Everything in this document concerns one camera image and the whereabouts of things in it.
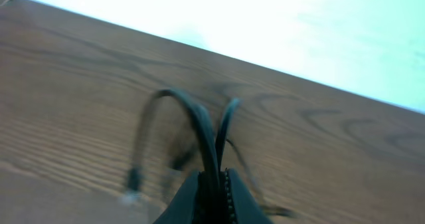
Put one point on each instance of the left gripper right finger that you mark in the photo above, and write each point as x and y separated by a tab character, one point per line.
243	209

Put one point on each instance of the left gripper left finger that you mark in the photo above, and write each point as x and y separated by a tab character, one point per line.
181	207

